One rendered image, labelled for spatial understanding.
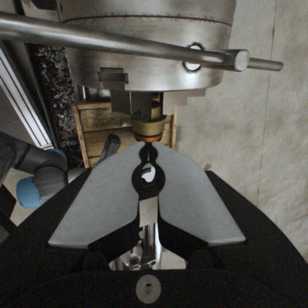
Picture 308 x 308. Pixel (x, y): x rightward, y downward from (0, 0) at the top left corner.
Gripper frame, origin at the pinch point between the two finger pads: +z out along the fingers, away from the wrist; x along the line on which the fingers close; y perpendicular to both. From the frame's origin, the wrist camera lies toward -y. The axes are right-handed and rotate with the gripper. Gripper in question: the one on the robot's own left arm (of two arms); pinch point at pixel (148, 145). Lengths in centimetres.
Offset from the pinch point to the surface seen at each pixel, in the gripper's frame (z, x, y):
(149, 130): 28.3, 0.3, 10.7
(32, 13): 74, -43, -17
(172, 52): 6.8, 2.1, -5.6
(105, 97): 50, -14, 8
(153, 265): 49, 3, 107
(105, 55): 17.5, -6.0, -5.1
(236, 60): 9.7, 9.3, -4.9
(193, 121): 163, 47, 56
